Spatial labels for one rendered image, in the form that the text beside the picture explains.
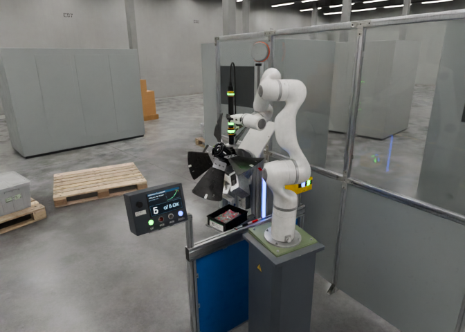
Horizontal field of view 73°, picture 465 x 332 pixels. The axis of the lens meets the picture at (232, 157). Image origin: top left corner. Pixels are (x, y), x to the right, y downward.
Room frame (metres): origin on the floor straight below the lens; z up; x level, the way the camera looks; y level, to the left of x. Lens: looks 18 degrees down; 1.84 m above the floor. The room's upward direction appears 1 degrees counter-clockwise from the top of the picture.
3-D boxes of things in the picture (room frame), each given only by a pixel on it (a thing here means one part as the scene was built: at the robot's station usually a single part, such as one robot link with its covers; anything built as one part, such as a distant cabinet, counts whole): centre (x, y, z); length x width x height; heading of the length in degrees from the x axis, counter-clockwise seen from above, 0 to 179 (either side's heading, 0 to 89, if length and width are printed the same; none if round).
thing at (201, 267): (1.73, -0.12, 0.45); 0.82 x 0.02 x 0.66; 125
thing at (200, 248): (1.73, -0.12, 0.82); 0.90 x 0.04 x 0.08; 125
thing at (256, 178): (2.39, -0.19, 0.58); 0.09 x 0.05 x 1.15; 35
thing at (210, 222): (1.83, 0.04, 0.85); 0.22 x 0.17 x 0.07; 139
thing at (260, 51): (2.76, -0.24, 1.88); 0.16 x 0.07 x 0.16; 70
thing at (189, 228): (1.49, 0.24, 0.96); 0.03 x 0.03 x 0.20; 35
